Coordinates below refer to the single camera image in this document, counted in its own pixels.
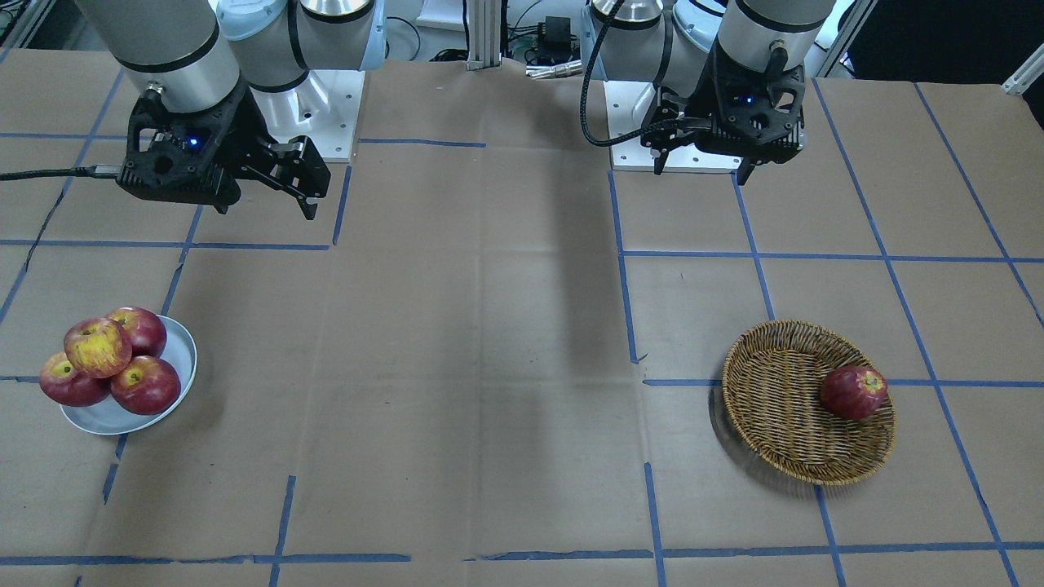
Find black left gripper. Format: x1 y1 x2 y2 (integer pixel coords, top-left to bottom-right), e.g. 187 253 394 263
641 45 806 187

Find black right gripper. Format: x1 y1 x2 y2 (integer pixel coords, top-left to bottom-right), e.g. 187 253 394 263
116 78 331 222

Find red yellow apple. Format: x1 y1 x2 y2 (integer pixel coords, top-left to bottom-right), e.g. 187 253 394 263
63 316 133 379

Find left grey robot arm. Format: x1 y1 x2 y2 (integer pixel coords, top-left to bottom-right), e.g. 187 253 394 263
579 1 834 183

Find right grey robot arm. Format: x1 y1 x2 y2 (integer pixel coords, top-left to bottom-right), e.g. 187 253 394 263
76 1 385 220

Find red apple on plate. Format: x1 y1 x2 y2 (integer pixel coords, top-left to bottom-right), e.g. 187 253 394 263
109 355 182 416
38 351 112 408
105 306 167 357

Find woven wicker basket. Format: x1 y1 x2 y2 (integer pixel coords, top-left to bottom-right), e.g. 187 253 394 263
721 320 897 486

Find dark red apple in basket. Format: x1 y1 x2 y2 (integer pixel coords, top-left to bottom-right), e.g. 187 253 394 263
818 365 888 421

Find light blue plate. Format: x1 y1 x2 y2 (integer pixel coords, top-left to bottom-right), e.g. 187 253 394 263
60 316 197 435

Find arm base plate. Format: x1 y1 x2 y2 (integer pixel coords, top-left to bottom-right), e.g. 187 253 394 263
251 70 366 163
604 81 741 174

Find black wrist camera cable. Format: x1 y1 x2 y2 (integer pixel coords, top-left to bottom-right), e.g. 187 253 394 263
579 0 653 149

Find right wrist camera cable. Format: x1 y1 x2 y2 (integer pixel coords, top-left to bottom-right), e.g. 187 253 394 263
0 165 123 183

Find aluminium frame post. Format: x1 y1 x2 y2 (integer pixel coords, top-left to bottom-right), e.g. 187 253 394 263
465 0 506 72

